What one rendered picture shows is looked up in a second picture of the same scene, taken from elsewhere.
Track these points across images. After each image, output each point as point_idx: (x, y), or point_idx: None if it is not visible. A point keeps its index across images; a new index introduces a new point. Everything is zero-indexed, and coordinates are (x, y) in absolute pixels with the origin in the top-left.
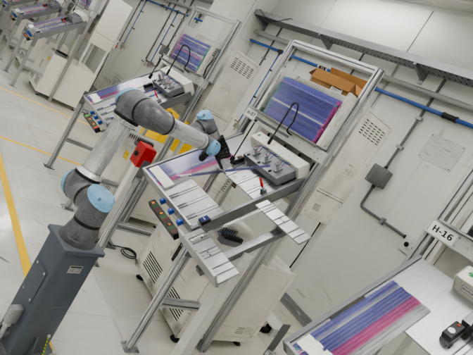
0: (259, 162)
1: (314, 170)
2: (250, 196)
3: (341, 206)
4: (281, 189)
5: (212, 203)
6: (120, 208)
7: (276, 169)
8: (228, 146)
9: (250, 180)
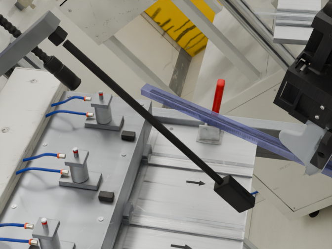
0: (106, 191)
1: (31, 61)
2: (255, 158)
3: None
4: (156, 107)
5: None
6: None
7: (111, 117)
8: (281, 85)
9: (185, 210)
